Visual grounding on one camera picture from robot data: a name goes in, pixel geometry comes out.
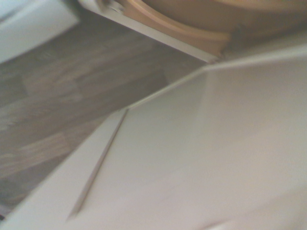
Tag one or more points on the orange wooden round object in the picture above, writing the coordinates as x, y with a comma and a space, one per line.
168, 42

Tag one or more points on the white cabinet door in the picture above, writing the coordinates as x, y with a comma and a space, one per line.
192, 155

